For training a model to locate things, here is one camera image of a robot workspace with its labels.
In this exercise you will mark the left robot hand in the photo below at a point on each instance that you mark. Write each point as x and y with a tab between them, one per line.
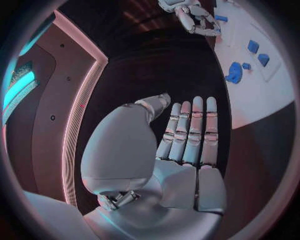
122	146

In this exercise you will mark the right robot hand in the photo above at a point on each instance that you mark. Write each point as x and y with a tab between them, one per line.
201	18

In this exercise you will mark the blue peg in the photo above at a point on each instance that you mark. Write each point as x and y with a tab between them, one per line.
221	18
246	65

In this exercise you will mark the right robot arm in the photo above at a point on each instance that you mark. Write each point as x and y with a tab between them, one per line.
170	4

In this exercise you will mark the white task board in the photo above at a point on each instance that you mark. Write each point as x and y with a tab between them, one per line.
257	97

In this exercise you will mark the blue block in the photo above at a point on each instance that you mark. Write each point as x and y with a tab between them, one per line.
264	59
253	46

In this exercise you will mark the blue gear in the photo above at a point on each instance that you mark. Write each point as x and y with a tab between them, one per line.
234	72

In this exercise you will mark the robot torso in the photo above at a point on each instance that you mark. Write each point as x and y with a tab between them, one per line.
56	112

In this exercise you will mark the glowing light bar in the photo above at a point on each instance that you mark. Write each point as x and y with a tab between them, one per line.
20	88

